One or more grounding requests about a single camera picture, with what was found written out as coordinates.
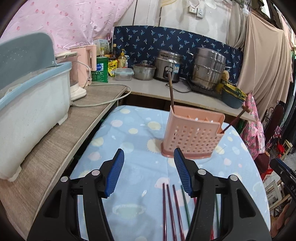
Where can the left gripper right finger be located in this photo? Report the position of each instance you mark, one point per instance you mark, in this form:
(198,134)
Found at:
(183,171)

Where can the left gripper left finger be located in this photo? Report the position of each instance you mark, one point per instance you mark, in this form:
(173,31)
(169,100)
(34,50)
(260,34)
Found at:
(112,170)

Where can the dark red chopstick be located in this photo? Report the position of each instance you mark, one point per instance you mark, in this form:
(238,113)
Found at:
(182,237)
(173,228)
(164,214)

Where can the green chopstick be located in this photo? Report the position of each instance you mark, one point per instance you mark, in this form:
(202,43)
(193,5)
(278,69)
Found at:
(186,207)
(217,213)

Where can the maroon chopstick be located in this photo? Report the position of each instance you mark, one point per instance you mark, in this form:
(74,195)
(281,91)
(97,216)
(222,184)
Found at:
(235,119)

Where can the brown chopstick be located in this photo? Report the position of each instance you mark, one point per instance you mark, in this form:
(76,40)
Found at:
(171,91)

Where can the pink perforated utensil holder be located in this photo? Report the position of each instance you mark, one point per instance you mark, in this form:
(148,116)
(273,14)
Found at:
(195,131)

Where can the blue planet-print tablecloth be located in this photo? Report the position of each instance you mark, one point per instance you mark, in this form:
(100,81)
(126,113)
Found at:
(135,209)

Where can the pink floral garment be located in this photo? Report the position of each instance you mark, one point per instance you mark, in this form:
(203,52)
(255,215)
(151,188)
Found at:
(253,134)

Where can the induction cooktop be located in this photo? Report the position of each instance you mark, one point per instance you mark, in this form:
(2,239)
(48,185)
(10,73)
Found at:
(207,92)

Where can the blue bowl with vegetables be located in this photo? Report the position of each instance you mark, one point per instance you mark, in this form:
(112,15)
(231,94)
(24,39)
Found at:
(232,96)

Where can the white blender appliance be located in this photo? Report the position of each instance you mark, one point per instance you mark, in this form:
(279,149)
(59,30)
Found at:
(76,92)

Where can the beige curtain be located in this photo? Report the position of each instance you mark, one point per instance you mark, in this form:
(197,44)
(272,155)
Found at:
(266,70)

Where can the small steel pot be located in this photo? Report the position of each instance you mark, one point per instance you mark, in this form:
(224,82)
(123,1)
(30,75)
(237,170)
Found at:
(144,71)

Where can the stacked steel steamer pot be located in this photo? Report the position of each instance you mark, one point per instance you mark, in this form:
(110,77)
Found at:
(209,68)

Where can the clear plastic food container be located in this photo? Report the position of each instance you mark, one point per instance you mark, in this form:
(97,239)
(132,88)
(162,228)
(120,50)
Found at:
(123,74)

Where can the silver rice cooker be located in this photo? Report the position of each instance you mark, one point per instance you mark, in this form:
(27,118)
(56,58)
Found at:
(166,62)

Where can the white dish rack bin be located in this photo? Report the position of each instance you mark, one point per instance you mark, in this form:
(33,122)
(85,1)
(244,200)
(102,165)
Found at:
(30,106)

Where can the yellow snack packet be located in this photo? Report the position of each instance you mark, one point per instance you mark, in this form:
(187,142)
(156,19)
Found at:
(112,65)

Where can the yellow oil bottle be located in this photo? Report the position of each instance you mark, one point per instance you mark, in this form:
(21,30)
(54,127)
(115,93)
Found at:
(122,61)

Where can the pink electric kettle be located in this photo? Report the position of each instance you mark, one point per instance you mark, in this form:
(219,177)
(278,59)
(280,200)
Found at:
(87,63)

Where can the navy floral backsplash cloth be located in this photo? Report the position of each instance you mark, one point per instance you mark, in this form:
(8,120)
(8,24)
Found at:
(142,43)

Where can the grey-blue bin lid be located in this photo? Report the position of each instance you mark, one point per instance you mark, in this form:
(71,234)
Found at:
(25,54)

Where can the pink dotted sheet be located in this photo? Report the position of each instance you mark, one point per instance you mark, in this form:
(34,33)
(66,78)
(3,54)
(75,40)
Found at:
(68,23)

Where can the wall power outlet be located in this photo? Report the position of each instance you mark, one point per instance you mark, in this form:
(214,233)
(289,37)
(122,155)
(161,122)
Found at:
(198,12)

